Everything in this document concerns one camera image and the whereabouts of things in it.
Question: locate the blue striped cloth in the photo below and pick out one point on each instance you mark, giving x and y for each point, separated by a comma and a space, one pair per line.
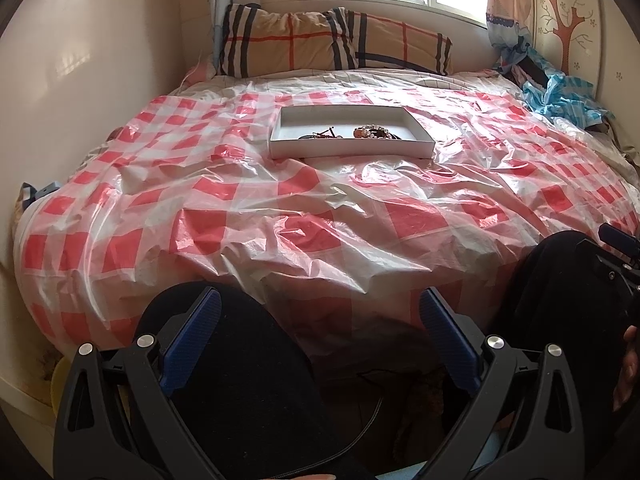
565, 100

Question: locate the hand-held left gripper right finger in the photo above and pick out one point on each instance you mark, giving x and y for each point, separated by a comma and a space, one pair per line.
450, 340

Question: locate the black cloth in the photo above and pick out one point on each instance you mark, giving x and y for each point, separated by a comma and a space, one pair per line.
535, 67

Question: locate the pink cloth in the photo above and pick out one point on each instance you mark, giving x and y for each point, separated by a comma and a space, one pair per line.
200, 71

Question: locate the person's right hand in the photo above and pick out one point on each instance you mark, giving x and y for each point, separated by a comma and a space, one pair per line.
631, 370

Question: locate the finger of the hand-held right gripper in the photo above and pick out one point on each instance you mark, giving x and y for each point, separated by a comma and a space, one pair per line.
620, 237

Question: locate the white cardboard box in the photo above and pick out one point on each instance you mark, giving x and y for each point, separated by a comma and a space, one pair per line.
350, 149

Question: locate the tree wall sticker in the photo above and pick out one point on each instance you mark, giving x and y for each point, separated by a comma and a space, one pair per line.
567, 35

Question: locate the person's right leg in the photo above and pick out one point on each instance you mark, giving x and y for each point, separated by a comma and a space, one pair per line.
550, 300

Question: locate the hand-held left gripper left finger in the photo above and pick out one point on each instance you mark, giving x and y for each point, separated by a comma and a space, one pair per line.
192, 340

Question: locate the plaid pillow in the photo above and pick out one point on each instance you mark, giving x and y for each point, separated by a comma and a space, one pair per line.
400, 42
285, 40

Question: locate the black bangle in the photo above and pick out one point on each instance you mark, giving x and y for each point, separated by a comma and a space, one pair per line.
307, 136

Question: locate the red checkered plastic sheet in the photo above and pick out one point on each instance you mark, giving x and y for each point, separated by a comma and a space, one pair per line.
250, 220

